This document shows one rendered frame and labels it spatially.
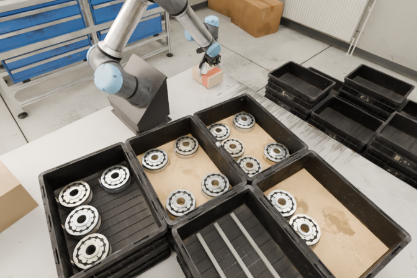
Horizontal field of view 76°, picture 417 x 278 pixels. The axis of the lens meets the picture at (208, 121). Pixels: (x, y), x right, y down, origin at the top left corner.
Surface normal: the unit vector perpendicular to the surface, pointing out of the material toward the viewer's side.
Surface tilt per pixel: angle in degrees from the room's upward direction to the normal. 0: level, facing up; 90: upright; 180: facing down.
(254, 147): 0
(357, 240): 0
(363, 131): 0
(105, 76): 46
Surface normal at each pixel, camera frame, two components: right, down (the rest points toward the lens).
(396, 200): 0.03, -0.72
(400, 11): -0.73, 0.46
